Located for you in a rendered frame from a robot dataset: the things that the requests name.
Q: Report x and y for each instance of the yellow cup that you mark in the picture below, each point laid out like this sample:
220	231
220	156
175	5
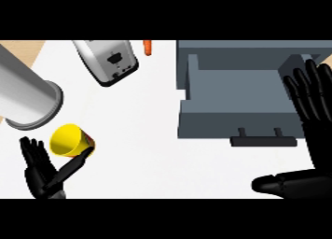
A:
71	140

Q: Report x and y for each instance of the grey drawer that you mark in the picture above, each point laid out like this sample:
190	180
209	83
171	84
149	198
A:
239	104

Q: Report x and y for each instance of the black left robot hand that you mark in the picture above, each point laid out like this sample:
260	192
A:
40	169

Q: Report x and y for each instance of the large silver cylinder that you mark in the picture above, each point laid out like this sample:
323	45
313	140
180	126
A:
21	93

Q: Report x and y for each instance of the silver toaster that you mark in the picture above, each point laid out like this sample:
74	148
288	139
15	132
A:
111	62

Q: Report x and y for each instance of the orange carrot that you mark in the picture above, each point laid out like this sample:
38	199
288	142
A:
147	47

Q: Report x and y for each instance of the grey cabinet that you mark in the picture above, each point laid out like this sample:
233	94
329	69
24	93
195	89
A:
260	53

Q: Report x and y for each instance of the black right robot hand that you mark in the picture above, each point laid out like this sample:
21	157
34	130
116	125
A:
320	130

